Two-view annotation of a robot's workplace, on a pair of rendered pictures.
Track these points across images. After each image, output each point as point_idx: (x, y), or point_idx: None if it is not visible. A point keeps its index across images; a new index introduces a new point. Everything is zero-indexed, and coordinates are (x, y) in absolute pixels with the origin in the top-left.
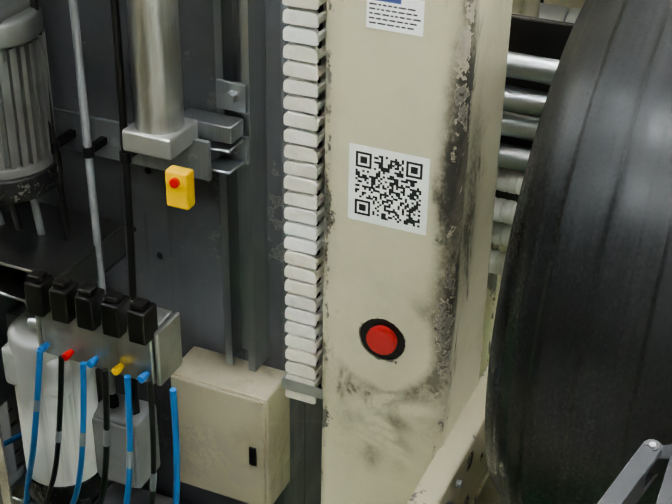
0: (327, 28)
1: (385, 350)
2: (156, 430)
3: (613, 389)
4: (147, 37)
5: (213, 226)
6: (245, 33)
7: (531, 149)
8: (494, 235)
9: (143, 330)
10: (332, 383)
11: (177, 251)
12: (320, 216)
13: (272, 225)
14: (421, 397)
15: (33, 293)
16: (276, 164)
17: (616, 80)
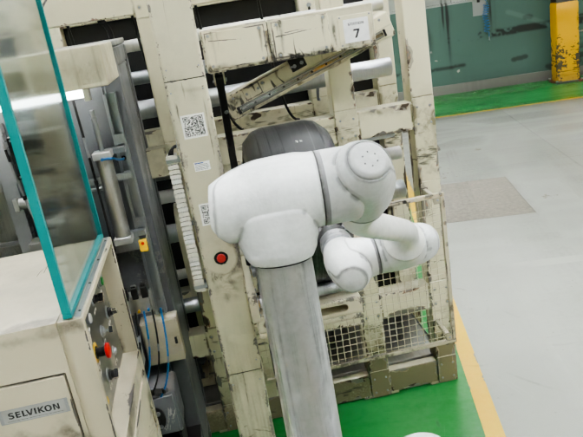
0: (184, 176)
1: (223, 260)
2: (141, 346)
3: None
4: (117, 207)
5: (137, 271)
6: (139, 200)
7: None
8: None
9: (147, 291)
10: (210, 279)
11: (126, 286)
12: (193, 231)
13: (158, 262)
14: (236, 270)
15: None
16: (154, 241)
17: (265, 156)
